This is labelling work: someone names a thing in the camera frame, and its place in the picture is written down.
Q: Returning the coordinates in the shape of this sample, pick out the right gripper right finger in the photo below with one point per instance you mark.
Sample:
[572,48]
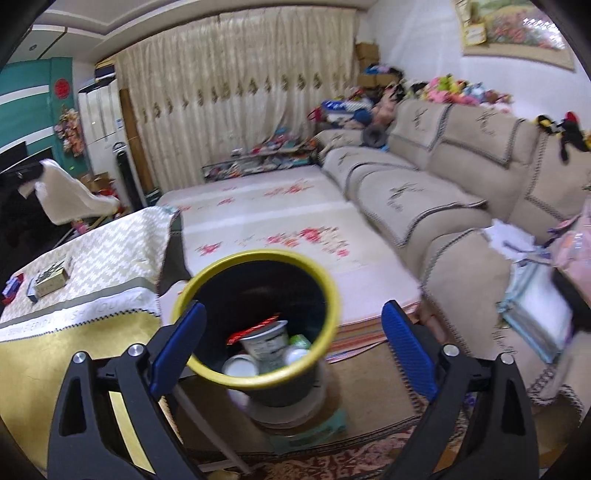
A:
[478,423]

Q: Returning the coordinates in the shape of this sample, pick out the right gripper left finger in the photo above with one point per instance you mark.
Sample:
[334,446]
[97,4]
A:
[85,439]

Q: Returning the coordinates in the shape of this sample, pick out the yellow rimmed black trash bin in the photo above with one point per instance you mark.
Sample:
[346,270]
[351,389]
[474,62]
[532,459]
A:
[243,290]

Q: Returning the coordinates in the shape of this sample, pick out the yellow white table cloth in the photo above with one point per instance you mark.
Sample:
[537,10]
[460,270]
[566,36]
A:
[110,301]

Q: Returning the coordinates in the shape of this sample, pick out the stacked papers on sofa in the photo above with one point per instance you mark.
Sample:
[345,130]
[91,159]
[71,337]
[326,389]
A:
[532,304]

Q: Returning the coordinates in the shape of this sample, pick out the white paper bowl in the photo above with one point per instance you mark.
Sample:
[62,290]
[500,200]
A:
[241,365]

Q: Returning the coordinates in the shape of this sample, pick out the blue white toothpaste tube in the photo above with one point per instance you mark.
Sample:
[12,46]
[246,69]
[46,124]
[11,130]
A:
[31,293]

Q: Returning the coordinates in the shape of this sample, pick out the green flower cover book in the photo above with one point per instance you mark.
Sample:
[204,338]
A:
[53,277]

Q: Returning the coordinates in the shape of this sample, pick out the red tray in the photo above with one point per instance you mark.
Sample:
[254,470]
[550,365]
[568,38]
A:
[11,288]

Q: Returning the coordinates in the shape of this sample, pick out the white instant noodle cup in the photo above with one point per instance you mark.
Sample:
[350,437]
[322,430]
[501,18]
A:
[266,345]

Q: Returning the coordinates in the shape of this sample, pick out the green white plastic bottle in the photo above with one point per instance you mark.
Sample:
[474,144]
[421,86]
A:
[298,346]

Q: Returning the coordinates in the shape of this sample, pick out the black flat screen television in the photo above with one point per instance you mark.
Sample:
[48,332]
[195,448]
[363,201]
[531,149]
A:
[26,231]

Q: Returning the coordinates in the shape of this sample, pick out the black tower fan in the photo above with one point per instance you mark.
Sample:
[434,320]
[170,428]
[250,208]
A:
[127,175]

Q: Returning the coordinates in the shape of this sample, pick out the beige sectional sofa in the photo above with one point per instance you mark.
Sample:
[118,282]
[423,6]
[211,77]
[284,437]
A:
[448,173]

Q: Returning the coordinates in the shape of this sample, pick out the white floral floor mattress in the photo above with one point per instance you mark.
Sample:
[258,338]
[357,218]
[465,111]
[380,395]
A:
[300,211]

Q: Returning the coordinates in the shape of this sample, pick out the low shelf with toys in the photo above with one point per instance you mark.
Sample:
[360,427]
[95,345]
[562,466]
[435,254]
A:
[271,157]

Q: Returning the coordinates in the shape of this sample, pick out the pile of plush toys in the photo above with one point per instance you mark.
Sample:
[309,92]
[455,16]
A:
[449,90]

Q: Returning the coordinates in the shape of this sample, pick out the cream patterned curtain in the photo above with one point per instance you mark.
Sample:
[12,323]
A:
[202,89]

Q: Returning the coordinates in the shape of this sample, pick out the stacked cardboard boxes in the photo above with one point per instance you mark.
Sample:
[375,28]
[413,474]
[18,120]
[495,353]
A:
[373,73]

